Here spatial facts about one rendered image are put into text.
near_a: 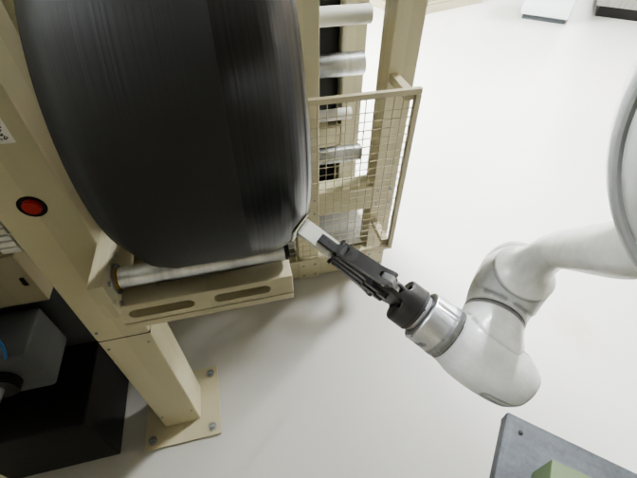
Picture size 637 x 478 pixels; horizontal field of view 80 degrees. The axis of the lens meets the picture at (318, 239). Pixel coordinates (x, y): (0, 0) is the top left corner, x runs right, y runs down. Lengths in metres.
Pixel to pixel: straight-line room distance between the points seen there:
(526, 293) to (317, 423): 1.07
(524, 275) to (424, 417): 1.04
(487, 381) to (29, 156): 0.79
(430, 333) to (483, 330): 0.08
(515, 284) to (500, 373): 0.14
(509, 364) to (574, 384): 1.27
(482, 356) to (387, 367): 1.07
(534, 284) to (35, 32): 0.72
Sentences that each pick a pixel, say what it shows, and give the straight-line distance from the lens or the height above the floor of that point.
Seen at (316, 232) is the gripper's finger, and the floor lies 1.05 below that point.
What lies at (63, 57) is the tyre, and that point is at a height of 1.35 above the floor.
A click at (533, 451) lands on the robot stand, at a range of 0.98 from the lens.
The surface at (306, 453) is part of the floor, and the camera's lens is 1.55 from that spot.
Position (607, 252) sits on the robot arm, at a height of 1.23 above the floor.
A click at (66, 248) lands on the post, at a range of 0.90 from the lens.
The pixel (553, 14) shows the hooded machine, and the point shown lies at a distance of 6.11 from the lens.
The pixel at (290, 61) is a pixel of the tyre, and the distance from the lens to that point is 0.49.
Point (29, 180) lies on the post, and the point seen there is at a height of 1.11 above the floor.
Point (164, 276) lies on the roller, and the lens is 0.82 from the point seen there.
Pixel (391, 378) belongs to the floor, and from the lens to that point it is 1.67.
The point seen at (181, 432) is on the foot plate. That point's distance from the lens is 1.64.
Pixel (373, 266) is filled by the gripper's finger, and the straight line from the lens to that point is 0.59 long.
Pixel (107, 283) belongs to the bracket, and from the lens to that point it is 0.82.
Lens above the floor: 1.50
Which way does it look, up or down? 45 degrees down
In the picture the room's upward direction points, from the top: straight up
